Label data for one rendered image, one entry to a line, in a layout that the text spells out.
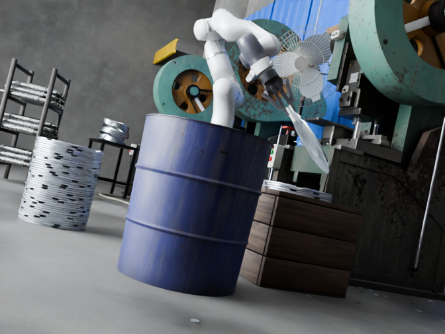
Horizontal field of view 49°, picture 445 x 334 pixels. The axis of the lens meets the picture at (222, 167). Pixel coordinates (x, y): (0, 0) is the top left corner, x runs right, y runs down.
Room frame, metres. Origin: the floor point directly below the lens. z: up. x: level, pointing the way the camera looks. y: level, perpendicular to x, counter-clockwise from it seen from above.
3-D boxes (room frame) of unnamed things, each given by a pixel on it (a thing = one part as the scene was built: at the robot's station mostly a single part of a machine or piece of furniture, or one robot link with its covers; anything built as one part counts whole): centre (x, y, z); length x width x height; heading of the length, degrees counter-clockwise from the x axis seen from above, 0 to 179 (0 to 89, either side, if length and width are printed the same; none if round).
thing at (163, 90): (5.99, 0.40, 0.87); 1.53 x 0.99 x 1.74; 116
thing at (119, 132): (5.14, 1.19, 0.40); 0.45 x 0.40 x 0.79; 35
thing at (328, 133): (2.58, -0.51, 0.72); 0.25 x 0.14 x 0.14; 113
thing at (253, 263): (1.99, -0.32, 0.18); 0.40 x 0.38 x 0.35; 115
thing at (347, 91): (2.63, -0.63, 1.04); 0.17 x 0.15 x 0.30; 113
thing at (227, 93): (2.36, 0.06, 0.71); 0.18 x 0.11 x 0.25; 160
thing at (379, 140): (2.49, -0.74, 0.76); 0.17 x 0.06 x 0.10; 23
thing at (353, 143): (2.64, -0.67, 0.68); 0.45 x 0.30 x 0.06; 23
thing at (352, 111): (2.65, -0.68, 0.86); 0.20 x 0.16 x 0.05; 23
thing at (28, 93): (3.96, 1.62, 0.47); 0.46 x 0.43 x 0.95; 93
